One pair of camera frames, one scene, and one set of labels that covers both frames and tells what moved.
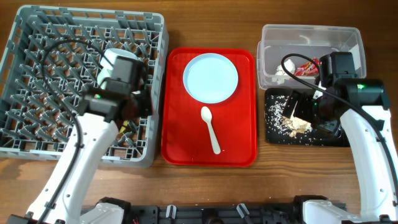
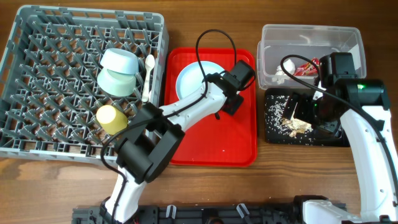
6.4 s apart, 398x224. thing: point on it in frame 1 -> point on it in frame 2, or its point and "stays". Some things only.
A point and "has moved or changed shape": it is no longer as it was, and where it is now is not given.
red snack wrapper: (308, 69) stays
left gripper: (148, 96) -> (235, 107)
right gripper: (300, 111) stays
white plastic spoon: (206, 115) -> (150, 63)
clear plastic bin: (277, 41) stays
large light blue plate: (210, 78) has moved or changed shape
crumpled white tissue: (280, 75) stays
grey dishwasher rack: (33, 122) stays
